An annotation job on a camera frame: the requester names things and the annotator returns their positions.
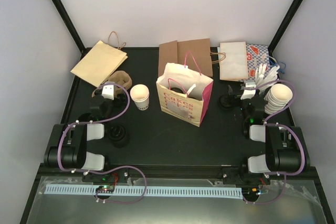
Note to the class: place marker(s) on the stack of paper cups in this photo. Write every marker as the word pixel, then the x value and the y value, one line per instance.
pixel 277 98

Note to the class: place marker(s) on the white paper coffee cup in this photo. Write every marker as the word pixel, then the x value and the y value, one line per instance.
pixel 140 96

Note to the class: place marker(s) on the stack of black lids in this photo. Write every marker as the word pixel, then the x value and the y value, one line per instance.
pixel 119 136

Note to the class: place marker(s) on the brown pulp cup carrier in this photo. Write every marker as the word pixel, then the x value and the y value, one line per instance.
pixel 119 77

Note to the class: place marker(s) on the cake print paper bag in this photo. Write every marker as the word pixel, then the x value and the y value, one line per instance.
pixel 184 93

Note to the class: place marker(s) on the white paper bag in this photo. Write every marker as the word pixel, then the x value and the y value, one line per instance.
pixel 232 61

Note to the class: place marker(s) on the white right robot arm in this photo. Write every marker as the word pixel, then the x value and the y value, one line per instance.
pixel 285 149

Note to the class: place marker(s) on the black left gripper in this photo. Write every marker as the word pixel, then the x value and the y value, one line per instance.
pixel 118 103

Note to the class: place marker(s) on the white perforated front rail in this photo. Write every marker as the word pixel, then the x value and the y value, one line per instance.
pixel 149 191

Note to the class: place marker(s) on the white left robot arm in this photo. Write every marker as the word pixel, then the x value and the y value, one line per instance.
pixel 74 154

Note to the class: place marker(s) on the red blue patterned bag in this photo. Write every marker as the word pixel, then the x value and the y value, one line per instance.
pixel 257 55

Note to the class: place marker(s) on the black cup lid stack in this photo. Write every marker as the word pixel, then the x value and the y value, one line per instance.
pixel 227 102

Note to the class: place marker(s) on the white plastic cutlery bunch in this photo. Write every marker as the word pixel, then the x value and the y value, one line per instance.
pixel 265 75

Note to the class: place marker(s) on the tan paper bag with handles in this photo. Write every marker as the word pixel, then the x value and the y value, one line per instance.
pixel 100 63

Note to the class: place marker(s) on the brown kraft paper bag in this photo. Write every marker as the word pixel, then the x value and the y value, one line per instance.
pixel 193 52

